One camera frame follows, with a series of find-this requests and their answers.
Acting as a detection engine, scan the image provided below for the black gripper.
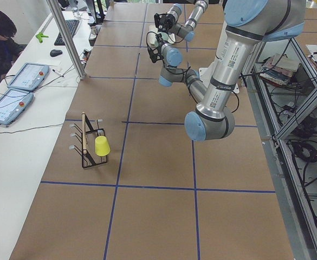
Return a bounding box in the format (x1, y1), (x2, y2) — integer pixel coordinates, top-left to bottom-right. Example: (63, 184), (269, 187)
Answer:
(154, 38), (165, 61)
(160, 15), (176, 33)

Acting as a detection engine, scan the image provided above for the pale green cup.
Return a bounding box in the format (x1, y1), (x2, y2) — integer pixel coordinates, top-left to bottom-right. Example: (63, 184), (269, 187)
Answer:
(156, 33), (164, 43)

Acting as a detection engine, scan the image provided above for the stack of books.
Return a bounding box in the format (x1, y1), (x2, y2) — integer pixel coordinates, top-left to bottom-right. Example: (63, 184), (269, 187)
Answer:
(260, 54), (300, 86)

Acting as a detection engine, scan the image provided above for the metal cup on desk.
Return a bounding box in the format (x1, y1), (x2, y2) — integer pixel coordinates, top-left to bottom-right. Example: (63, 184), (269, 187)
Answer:
(90, 26), (98, 35)

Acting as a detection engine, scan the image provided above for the black keyboard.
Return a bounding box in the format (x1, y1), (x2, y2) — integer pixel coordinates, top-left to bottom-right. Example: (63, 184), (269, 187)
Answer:
(54, 19), (81, 46)

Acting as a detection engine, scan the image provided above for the green clamp tool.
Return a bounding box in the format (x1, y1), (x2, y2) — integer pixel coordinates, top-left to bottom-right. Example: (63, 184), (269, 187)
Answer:
(35, 32), (49, 43)

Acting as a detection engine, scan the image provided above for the black computer mouse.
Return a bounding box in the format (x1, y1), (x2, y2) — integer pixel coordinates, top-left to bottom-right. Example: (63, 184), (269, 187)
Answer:
(49, 49), (63, 57)

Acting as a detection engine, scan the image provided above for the teach pendant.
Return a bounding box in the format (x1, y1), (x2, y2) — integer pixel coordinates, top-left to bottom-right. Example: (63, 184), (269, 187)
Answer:
(0, 88), (34, 125)
(8, 62), (49, 92)

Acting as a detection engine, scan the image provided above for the aluminium frame post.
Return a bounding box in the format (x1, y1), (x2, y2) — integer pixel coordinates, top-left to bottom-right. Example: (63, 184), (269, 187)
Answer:
(47, 0), (86, 80)

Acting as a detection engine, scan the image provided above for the yellow cup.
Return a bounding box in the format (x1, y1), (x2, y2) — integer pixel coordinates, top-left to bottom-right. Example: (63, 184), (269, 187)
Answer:
(95, 135), (111, 157)

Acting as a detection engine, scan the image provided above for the wooden rack handle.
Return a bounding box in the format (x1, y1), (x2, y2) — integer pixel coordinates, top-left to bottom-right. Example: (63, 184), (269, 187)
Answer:
(82, 112), (88, 154)

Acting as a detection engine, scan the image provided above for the black wire cup rack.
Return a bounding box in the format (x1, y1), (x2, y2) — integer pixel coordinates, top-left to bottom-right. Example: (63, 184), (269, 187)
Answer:
(69, 116), (108, 170)

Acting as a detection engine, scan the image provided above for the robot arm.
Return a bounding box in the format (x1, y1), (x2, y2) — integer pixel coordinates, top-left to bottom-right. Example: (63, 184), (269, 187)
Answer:
(150, 1), (306, 141)
(155, 1), (209, 42)

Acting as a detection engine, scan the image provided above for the white tray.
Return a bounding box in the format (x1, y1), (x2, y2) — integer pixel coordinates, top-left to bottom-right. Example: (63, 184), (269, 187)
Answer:
(148, 24), (176, 47)

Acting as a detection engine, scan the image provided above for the lower teach pendant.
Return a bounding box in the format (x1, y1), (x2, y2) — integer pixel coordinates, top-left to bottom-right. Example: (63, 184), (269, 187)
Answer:
(0, 88), (34, 125)

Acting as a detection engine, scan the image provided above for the upper teach pendant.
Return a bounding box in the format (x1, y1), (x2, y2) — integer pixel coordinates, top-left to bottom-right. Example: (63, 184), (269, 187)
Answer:
(8, 62), (49, 92)

